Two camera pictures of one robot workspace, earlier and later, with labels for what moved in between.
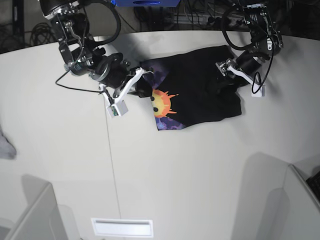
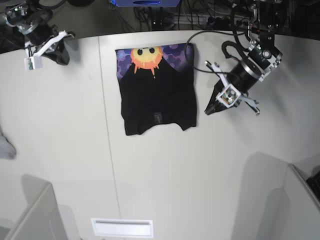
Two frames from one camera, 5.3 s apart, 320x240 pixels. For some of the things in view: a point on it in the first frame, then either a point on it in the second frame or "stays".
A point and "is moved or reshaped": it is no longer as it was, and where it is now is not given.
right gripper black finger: [142, 88] to [58, 53]
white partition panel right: [302, 219] stays
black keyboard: [314, 182] stays
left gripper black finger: [226, 84] to [215, 105]
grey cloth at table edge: [7, 150] stays
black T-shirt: [188, 89] is moved or reshaped
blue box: [146, 3] stays
